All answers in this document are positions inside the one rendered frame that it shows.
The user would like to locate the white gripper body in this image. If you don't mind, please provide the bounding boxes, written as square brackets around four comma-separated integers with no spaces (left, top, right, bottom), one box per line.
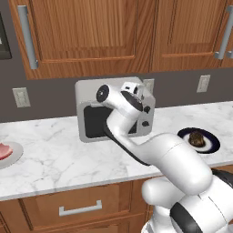
[137,85,147,101]

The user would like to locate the grey toaster oven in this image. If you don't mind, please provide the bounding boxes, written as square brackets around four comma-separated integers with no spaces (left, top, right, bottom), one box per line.
[75,76,157,144]

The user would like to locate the toaster oven door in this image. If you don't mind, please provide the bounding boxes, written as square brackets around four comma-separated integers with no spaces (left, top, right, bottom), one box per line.
[77,101,153,144]

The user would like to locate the brown bread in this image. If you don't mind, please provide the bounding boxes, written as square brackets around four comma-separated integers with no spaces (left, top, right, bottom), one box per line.
[187,130,206,148]

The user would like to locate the black microwave oven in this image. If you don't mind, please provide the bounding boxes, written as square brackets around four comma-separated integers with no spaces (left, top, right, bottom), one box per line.
[0,12,13,60]

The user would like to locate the pink raw steak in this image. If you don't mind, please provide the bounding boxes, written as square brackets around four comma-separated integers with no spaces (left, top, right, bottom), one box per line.
[0,143,15,161]

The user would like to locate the dark blue plate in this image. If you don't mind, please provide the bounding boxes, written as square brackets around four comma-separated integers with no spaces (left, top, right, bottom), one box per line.
[177,127,221,155]

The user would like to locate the wooden drawer front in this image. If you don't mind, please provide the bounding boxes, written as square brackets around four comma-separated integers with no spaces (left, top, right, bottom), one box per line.
[17,181,135,230]
[35,212,147,233]

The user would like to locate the grey plate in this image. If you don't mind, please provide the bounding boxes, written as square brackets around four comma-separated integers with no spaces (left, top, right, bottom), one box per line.
[0,140,25,170]

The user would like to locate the white wall outlet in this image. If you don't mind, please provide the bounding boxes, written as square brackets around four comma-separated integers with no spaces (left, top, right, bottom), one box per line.
[143,78,156,96]
[12,86,32,108]
[196,74,211,94]

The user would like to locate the grey cupboard handle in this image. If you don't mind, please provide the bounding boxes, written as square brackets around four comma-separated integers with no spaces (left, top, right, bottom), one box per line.
[16,5,39,70]
[214,5,233,60]

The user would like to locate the grey drawer handle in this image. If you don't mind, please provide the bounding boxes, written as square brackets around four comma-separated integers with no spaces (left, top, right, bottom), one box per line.
[58,199,103,218]

